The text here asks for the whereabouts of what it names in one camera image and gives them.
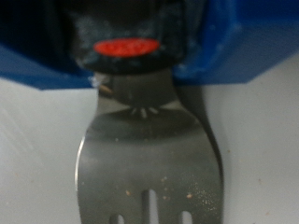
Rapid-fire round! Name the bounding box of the metal spatula with blue block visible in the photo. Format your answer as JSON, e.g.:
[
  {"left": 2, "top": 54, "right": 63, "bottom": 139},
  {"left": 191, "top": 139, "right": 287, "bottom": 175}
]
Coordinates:
[{"left": 0, "top": 0, "right": 299, "bottom": 224}]

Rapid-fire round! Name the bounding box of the silver toaster oven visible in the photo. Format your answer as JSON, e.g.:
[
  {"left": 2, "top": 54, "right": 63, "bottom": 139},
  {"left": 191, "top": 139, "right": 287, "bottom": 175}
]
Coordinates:
[{"left": 0, "top": 52, "right": 299, "bottom": 224}]

